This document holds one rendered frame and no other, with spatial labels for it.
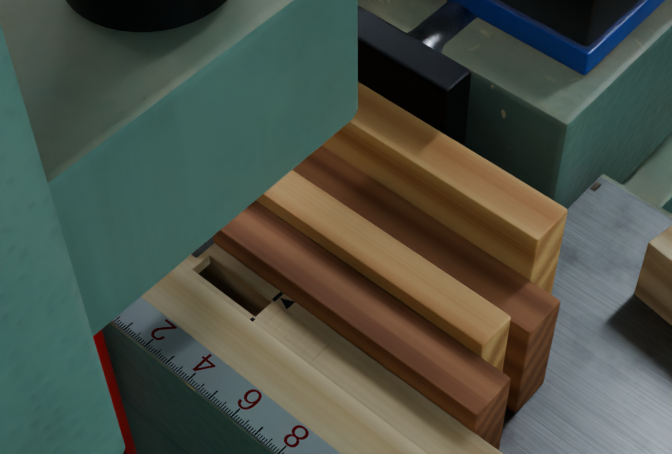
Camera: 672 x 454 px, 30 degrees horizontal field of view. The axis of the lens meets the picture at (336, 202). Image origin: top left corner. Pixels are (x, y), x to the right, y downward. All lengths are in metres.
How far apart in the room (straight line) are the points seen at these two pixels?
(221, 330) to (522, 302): 0.10
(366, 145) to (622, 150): 0.14
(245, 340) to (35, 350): 0.15
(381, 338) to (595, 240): 0.13
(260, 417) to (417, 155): 0.11
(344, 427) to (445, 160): 0.10
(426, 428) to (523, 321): 0.05
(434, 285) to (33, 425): 0.17
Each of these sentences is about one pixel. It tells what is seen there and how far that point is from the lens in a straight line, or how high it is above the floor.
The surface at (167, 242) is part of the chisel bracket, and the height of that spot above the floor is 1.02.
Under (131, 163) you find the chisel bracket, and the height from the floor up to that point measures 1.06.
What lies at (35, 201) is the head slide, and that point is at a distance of 0.26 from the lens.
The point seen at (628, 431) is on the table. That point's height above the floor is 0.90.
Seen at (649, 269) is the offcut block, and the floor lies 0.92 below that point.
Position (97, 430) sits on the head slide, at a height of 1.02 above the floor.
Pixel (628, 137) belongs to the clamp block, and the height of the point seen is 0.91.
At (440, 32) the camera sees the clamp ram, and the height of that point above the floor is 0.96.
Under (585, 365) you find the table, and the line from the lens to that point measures 0.48.
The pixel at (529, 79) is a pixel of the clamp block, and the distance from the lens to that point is 0.49.
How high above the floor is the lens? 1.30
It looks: 50 degrees down
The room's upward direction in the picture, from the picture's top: 1 degrees counter-clockwise
